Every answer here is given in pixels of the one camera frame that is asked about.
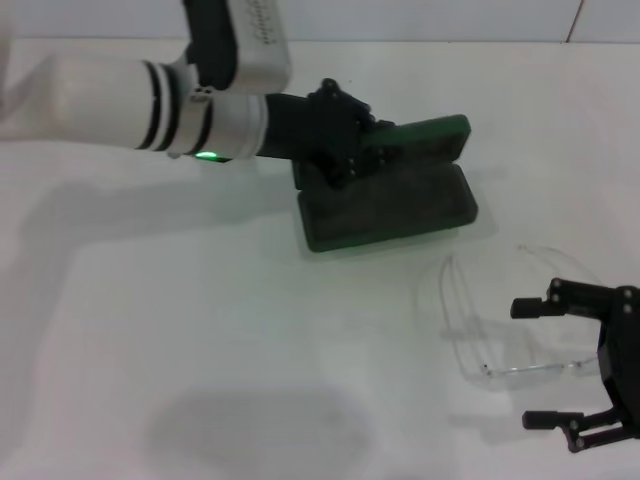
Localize green glasses case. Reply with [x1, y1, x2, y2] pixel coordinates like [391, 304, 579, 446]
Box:
[289, 113, 479, 254]

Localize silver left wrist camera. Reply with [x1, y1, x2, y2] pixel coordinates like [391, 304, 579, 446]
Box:
[182, 0, 293, 95]

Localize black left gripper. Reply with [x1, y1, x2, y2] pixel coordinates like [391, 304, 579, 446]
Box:
[257, 78, 397, 192]

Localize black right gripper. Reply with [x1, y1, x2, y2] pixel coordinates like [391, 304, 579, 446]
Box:
[509, 278, 640, 454]

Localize clear white glasses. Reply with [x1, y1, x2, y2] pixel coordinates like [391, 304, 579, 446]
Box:
[434, 243, 601, 396]

